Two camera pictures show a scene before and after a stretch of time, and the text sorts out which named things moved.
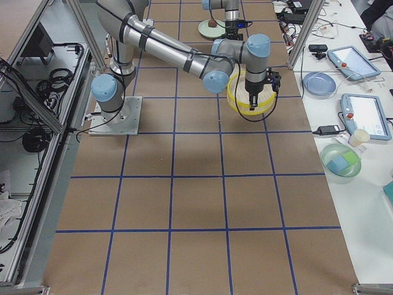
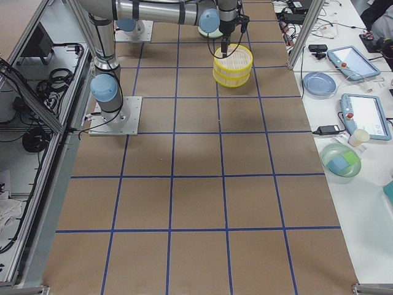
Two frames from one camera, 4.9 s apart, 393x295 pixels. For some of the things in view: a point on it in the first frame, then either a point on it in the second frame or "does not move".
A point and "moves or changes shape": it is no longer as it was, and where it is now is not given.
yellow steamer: [238, 95] moves or changes shape
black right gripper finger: [253, 101] -> [225, 43]
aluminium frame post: [315, 10] does not move
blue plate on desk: [320, 84] does not move
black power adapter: [325, 129] does not move
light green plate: [204, 29] does not move
